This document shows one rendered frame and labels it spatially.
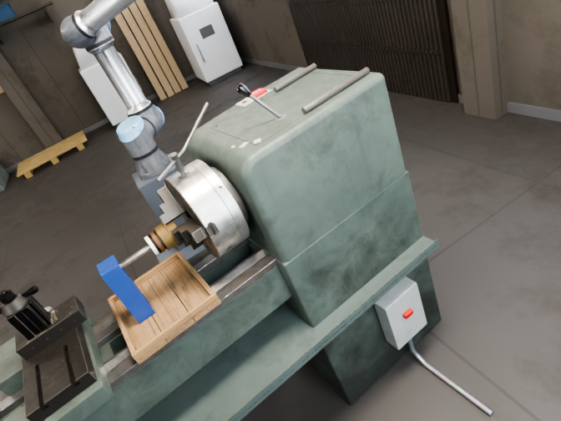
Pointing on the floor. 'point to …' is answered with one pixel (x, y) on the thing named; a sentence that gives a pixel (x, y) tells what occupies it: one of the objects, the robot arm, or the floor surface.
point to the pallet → (51, 154)
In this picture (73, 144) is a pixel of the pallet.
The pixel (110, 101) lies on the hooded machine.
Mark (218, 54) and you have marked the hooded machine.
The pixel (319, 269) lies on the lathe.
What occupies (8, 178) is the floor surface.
